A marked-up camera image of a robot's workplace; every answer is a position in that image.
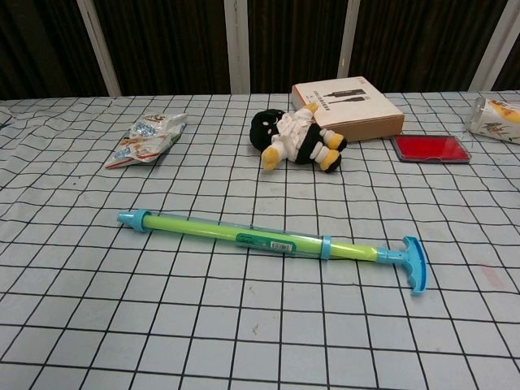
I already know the green plunger with blue handle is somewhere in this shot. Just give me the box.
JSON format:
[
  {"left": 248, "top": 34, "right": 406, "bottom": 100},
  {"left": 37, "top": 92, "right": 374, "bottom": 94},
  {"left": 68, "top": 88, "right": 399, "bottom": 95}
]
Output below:
[{"left": 145, "top": 214, "right": 429, "bottom": 297}]

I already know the black and white plush doll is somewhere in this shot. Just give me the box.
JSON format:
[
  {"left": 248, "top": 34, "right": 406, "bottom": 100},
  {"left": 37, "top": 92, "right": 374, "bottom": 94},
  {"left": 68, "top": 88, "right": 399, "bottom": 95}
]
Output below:
[{"left": 248, "top": 102, "right": 349, "bottom": 174}]

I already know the white snack bag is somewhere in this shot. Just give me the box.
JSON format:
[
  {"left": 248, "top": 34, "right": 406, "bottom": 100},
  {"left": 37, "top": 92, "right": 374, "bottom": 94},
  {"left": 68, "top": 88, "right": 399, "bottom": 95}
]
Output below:
[{"left": 104, "top": 111, "right": 189, "bottom": 171}]

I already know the white black-checked tablecloth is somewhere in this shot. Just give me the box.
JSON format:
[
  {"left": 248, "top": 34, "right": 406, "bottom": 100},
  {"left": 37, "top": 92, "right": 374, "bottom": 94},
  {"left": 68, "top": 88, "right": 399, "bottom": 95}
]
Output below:
[{"left": 0, "top": 90, "right": 520, "bottom": 390}]

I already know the red ink pad case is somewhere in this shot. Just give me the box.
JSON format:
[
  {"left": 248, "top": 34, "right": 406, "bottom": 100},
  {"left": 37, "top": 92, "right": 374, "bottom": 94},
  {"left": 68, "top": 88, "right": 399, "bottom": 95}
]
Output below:
[{"left": 390, "top": 134, "right": 473, "bottom": 165}]

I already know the wrapped bread packet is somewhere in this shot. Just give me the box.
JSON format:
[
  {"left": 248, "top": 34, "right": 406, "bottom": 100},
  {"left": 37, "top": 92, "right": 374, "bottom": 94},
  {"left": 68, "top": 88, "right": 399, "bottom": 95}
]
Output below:
[{"left": 463, "top": 96, "right": 520, "bottom": 145}]

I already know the white cable packaging box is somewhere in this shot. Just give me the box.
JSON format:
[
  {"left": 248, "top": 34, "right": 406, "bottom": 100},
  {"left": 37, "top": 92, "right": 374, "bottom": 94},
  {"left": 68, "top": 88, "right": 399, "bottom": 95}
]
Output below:
[{"left": 291, "top": 76, "right": 406, "bottom": 144}]

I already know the white frame post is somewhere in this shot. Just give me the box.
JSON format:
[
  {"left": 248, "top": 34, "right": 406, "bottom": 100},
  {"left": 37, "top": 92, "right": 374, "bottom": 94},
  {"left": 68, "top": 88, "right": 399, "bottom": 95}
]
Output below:
[
  {"left": 478, "top": 0, "right": 520, "bottom": 93},
  {"left": 338, "top": 0, "right": 362, "bottom": 80},
  {"left": 76, "top": 0, "right": 122, "bottom": 98},
  {"left": 223, "top": 0, "right": 251, "bottom": 96}
]

